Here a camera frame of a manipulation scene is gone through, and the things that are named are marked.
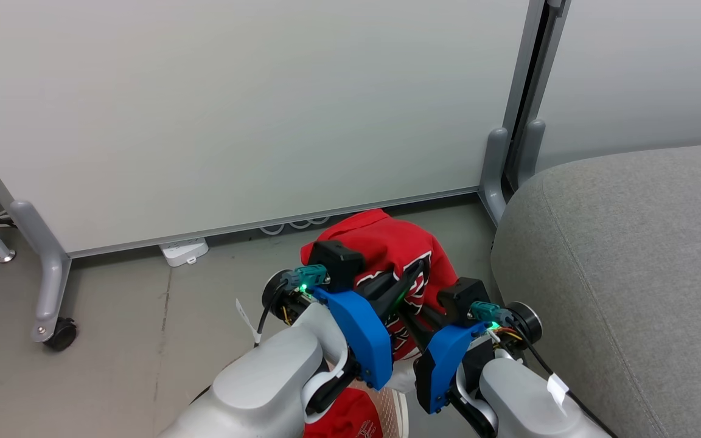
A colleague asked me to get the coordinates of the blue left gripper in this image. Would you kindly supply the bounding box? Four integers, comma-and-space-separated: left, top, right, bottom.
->
311, 258, 430, 391

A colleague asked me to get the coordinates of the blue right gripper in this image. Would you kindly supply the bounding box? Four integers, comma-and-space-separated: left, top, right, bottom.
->
398, 303, 489, 415

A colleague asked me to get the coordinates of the red black-striped jersey garment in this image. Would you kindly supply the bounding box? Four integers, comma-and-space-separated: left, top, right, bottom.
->
300, 209, 458, 394

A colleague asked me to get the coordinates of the cream perforated laundry basket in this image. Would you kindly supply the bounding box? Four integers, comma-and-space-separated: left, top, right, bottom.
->
350, 377, 411, 438

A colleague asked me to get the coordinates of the grey fabric sofa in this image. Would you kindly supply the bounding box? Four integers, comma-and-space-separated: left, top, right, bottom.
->
490, 141, 701, 438

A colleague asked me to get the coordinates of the white power strip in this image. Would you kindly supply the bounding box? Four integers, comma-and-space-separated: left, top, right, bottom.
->
158, 237, 210, 268

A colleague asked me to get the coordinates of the large white partition panel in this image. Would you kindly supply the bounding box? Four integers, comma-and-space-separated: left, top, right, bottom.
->
0, 0, 547, 260

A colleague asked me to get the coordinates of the narrow white partition panel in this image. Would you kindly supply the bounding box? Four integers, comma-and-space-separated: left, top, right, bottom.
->
533, 0, 701, 175

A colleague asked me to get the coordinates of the black caster wheel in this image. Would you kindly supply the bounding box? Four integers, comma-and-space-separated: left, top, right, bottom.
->
43, 317, 78, 353

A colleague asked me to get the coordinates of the grey partition foot with caster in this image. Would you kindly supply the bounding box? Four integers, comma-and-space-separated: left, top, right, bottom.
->
10, 200, 73, 343

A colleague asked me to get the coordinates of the white coiled cable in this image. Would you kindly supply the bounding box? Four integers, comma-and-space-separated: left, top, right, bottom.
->
259, 215, 332, 236

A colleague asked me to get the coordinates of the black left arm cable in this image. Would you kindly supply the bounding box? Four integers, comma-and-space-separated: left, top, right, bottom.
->
254, 282, 288, 349

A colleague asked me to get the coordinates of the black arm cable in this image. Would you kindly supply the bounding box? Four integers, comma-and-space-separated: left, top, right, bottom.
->
254, 282, 288, 349
511, 330, 619, 438

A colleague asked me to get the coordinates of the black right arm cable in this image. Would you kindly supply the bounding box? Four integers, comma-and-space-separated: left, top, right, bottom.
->
511, 330, 619, 438

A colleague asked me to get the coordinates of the white left cable tag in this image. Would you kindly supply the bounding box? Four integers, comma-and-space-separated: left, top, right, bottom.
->
235, 297, 263, 345

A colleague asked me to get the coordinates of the white cable tag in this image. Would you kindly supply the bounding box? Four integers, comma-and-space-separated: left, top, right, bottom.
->
546, 373, 571, 415
235, 297, 263, 345

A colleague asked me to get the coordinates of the white right cable tag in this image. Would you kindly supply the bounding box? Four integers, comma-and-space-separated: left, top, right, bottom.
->
546, 373, 571, 415

